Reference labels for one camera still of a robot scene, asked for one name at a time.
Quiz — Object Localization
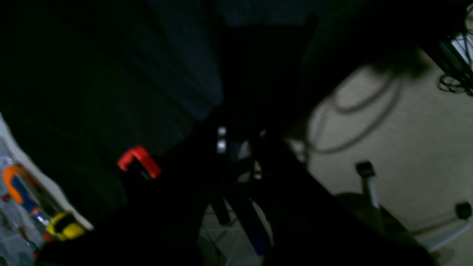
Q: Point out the black floor cable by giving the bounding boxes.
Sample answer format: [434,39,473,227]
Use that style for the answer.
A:
[303,66,403,156]

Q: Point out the dark grey t-shirt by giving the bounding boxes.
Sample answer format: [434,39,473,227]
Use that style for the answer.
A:
[92,0,311,122]

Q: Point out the red black clamp far left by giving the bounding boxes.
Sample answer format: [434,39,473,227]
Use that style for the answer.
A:
[117,145,162,179]

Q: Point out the yellow black tool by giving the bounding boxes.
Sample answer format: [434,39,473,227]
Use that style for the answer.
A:
[46,212,86,241]

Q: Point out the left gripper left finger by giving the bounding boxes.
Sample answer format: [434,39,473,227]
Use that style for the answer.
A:
[174,118,230,207]

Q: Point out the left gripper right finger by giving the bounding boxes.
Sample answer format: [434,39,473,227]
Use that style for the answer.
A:
[244,131,311,207]

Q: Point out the orange blue tool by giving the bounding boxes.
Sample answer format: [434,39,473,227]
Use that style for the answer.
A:
[2,165,50,227]

